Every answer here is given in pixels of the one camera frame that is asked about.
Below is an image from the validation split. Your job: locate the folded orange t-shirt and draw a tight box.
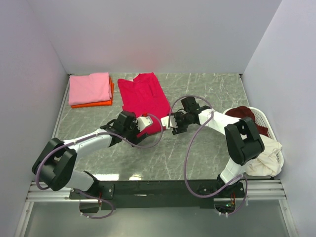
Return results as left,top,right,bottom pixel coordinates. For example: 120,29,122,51
71,76,115,109

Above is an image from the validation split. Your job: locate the cream white t-shirt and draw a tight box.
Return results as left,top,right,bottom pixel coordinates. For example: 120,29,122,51
245,135,282,177

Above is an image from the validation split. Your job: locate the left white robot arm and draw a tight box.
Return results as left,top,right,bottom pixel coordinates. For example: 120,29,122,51
32,111,153,198

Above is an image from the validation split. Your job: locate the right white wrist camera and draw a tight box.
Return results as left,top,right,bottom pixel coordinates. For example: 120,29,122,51
160,116,177,129

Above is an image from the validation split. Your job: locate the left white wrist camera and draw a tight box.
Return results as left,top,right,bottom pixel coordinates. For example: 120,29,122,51
136,116,154,132

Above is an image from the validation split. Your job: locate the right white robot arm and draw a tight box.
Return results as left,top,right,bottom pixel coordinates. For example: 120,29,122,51
165,95,265,197

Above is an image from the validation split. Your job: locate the dark maroon t-shirt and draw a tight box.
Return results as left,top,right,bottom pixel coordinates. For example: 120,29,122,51
224,106,268,137

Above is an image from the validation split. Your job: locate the aluminium frame rail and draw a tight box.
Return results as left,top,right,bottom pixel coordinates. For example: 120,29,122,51
26,160,288,203

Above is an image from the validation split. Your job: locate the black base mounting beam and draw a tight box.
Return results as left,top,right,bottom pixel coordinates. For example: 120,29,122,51
68,179,245,213

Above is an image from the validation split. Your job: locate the folded pink t-shirt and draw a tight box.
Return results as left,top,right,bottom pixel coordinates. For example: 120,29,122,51
69,73,109,105

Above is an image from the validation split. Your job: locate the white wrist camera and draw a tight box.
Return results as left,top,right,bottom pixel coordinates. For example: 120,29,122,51
136,116,154,132
160,116,177,129

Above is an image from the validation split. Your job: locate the white laundry basket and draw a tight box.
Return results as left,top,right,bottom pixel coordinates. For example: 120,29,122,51
224,107,284,177

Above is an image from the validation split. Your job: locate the crimson red t-shirt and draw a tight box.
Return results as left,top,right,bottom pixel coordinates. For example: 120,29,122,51
117,72,171,136

